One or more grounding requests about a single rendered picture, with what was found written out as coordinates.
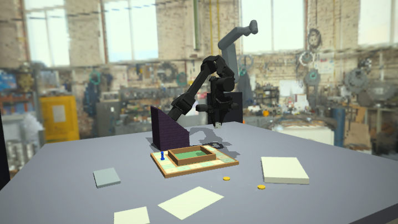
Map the white die with black pips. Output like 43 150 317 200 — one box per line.
214 122 221 129

